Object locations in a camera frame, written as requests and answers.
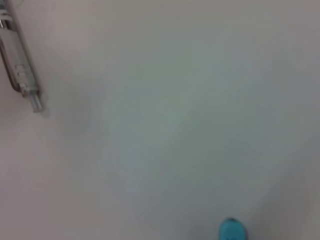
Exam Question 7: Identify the blue and teal scissors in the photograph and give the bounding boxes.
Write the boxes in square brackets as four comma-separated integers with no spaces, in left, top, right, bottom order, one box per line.
[218,217,248,240]

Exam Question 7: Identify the silver ballpoint pen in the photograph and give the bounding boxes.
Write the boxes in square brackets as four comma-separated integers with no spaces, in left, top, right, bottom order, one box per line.
[0,0,44,114]

